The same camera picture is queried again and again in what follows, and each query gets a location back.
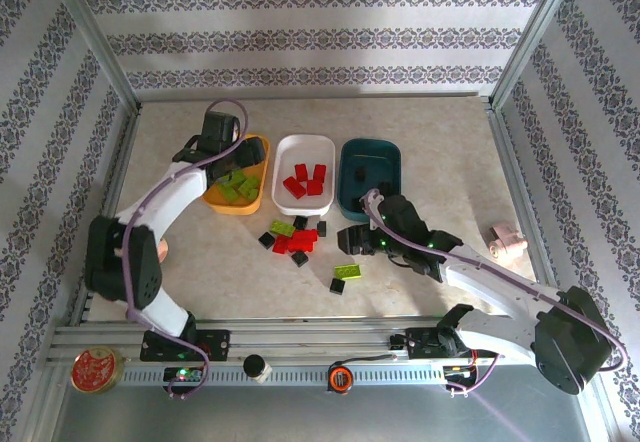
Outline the orange plastic container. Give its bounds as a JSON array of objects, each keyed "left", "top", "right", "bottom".
[{"left": 201, "top": 133, "right": 272, "bottom": 217}]

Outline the teal plastic container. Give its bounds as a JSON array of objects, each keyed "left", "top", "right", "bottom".
[{"left": 337, "top": 137, "right": 404, "bottom": 223}]

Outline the white plastic container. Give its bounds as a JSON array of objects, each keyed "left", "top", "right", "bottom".
[{"left": 271, "top": 134, "right": 337, "bottom": 217}]

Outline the pink plastic toy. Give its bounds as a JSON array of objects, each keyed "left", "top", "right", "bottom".
[{"left": 488, "top": 221, "right": 529, "bottom": 262}]

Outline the orange black round device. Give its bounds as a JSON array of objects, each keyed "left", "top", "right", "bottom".
[{"left": 327, "top": 364, "right": 354, "bottom": 394}]

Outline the slotted metal strip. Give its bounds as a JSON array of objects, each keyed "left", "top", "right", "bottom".
[{"left": 119, "top": 364, "right": 451, "bottom": 389}]

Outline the black capped white jar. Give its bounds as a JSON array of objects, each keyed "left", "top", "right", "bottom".
[{"left": 242, "top": 354, "right": 274, "bottom": 386}]

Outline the small circuit board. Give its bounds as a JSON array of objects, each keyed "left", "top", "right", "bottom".
[
  {"left": 163, "top": 366, "right": 204, "bottom": 384},
  {"left": 442, "top": 364, "right": 476, "bottom": 382}
]

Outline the grey metal panel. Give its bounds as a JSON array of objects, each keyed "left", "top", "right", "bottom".
[{"left": 19, "top": 381, "right": 616, "bottom": 442}]

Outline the red gold round tin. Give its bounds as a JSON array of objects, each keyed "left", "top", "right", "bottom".
[{"left": 69, "top": 345, "right": 126, "bottom": 396}]

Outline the aluminium wall rail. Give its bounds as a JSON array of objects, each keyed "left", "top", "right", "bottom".
[{"left": 134, "top": 90, "right": 494, "bottom": 104}]

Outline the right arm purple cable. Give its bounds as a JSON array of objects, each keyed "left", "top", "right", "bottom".
[{"left": 360, "top": 187, "right": 629, "bottom": 399}]

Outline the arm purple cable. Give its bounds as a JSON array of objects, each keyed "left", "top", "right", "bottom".
[
  {"left": 360, "top": 187, "right": 629, "bottom": 399},
  {"left": 122, "top": 99, "right": 251, "bottom": 401}
]

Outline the aluminium mounting rail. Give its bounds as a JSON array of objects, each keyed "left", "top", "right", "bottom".
[{"left": 47, "top": 317, "right": 596, "bottom": 369}]

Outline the aluminium side rail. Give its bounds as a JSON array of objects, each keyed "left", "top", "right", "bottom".
[
  {"left": 67, "top": 104, "right": 144, "bottom": 327},
  {"left": 487, "top": 96, "right": 569, "bottom": 322}
]

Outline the thin black cable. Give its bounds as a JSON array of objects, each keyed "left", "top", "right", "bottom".
[{"left": 344, "top": 354, "right": 401, "bottom": 369}]

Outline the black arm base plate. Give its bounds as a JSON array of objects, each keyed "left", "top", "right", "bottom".
[
  {"left": 139, "top": 329, "right": 231, "bottom": 363},
  {"left": 407, "top": 326, "right": 497, "bottom": 361}
]

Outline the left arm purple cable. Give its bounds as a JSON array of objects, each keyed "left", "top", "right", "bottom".
[{"left": 122, "top": 99, "right": 251, "bottom": 401}]

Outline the aluminium frame post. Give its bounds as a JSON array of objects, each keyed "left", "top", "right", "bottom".
[
  {"left": 488, "top": 0, "right": 585, "bottom": 111},
  {"left": 42, "top": 0, "right": 142, "bottom": 113}
]

